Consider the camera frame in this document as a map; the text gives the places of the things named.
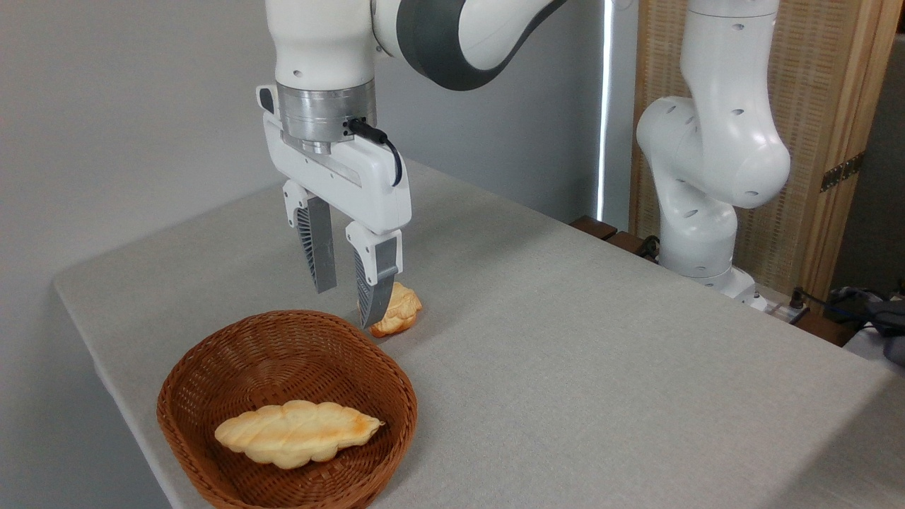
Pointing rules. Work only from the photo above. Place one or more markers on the dark grey device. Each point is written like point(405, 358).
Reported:
point(891, 325)

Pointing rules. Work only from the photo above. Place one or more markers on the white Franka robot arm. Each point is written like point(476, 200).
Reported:
point(707, 141)

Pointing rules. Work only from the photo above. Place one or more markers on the small round bread roll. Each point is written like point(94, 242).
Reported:
point(403, 311)

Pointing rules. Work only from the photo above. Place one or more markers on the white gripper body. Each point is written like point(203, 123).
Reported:
point(353, 180)

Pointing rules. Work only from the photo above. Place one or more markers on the brown woven wicker basket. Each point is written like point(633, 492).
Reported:
point(283, 360)

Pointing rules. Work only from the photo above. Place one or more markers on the metal screen hinge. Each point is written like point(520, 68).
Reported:
point(841, 172)

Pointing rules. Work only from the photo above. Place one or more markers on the long braided bread loaf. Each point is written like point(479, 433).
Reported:
point(297, 431)

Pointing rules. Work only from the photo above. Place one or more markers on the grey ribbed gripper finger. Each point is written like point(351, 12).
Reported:
point(319, 247)
point(375, 283)

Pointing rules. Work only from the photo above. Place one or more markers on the wooden rattan folding screen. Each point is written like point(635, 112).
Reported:
point(813, 71)

